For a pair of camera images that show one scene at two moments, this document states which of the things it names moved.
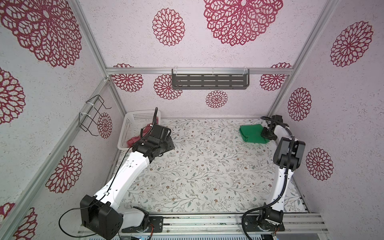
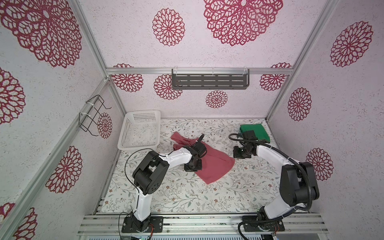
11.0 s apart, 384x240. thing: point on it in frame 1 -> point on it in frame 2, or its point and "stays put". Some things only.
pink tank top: (131, 141) -> (214, 163)
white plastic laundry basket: (134, 124) stays put
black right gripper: (264, 133) -> (235, 154)
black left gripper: (170, 144) -> (199, 167)
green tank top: (252, 133) stays put
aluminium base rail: (231, 224) stays put
